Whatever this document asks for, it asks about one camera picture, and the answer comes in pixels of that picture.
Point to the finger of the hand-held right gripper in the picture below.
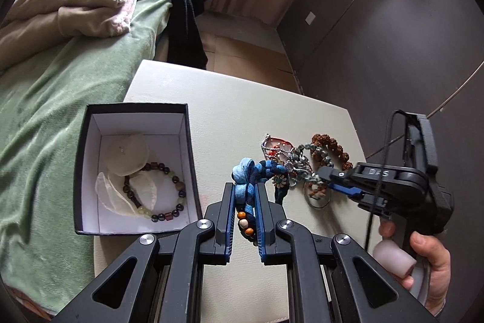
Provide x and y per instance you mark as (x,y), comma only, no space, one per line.
(342,174)
(349,191)

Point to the flattened cardboard sheet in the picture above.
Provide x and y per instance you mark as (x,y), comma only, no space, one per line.
(245,54)

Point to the person's right hand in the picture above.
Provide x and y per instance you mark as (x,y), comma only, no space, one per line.
(431,255)

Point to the white organza pouch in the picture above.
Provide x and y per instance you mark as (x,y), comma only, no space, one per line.
(109,194)
(124,152)

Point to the black box with white inside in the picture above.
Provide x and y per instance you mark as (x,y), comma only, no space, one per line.
(87,164)

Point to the white wall socket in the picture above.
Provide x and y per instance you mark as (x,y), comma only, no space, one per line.
(310,17)

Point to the pink fleece garment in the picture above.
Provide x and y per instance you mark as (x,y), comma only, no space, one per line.
(75,1)

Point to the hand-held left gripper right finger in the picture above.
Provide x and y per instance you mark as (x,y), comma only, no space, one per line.
(261,222)

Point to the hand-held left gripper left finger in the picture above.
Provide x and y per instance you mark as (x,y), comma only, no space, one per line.
(228,221)

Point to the green blanket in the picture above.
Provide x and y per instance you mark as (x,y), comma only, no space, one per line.
(56,99)

